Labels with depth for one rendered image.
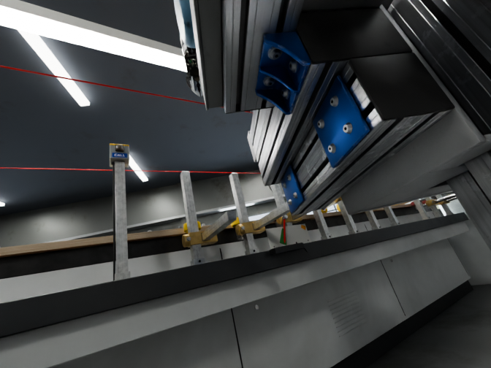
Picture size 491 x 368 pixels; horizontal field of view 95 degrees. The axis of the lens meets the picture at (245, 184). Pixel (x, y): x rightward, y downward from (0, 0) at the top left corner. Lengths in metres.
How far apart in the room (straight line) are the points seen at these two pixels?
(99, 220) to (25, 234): 1.70
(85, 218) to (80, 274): 6.18
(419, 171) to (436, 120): 0.07
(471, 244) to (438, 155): 3.03
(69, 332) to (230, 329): 0.62
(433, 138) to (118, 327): 0.89
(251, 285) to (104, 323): 0.52
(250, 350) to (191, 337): 0.29
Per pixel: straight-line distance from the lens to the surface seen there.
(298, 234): 1.21
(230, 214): 0.72
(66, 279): 1.12
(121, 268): 0.89
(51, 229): 7.63
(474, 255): 3.39
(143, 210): 6.72
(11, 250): 1.15
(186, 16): 0.63
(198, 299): 0.94
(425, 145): 0.36
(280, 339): 1.34
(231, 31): 0.31
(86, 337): 0.91
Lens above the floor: 0.61
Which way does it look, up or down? 22 degrees up
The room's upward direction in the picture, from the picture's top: 14 degrees counter-clockwise
